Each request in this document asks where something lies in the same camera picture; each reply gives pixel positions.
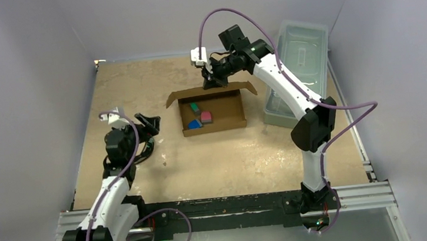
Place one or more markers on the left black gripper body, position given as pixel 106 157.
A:
pixel 142 135

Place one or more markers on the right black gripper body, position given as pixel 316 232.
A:
pixel 212 74

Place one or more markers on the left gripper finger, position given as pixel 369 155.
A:
pixel 151 130
pixel 149 123

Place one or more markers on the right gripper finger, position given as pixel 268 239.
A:
pixel 208 81
pixel 219 81

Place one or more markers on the brown cardboard box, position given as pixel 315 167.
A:
pixel 225 105

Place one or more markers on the green and grey small block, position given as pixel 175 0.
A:
pixel 195 109

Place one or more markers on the pink and green small block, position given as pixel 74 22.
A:
pixel 206 117

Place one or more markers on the blue and grey small block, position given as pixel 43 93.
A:
pixel 194 124

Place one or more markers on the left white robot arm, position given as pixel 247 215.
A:
pixel 114 211

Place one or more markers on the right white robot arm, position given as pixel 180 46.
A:
pixel 315 115

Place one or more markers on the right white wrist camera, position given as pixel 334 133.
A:
pixel 198 57

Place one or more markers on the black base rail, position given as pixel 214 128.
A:
pixel 286 208

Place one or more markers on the aluminium frame rail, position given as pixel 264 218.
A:
pixel 370 196

